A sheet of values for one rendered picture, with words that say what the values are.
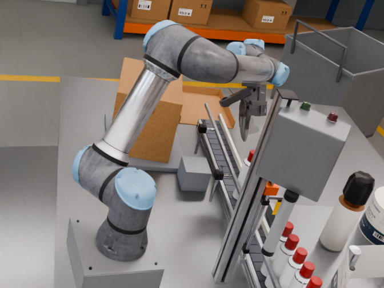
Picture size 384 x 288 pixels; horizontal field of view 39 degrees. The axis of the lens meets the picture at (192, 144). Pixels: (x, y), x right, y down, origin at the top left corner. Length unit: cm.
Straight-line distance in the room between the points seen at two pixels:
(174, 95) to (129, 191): 65
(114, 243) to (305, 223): 76
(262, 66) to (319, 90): 215
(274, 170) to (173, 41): 44
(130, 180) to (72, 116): 89
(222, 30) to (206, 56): 405
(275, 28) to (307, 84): 208
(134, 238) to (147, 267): 9
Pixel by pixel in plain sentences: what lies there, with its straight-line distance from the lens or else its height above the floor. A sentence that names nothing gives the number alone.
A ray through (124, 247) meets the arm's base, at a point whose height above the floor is 98.
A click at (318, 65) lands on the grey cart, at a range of 377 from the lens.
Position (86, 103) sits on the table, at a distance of 241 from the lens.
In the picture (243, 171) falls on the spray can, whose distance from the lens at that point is 189.
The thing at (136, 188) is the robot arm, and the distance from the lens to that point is 144.
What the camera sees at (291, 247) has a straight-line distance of 158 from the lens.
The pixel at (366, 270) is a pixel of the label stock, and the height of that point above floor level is 95.
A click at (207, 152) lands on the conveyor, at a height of 86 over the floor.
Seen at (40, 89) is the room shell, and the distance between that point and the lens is 414.
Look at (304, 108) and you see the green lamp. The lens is 134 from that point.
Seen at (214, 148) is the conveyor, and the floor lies 88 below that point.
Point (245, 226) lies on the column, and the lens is 156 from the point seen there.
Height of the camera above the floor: 206
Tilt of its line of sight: 33 degrees down
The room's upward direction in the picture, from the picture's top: 15 degrees clockwise
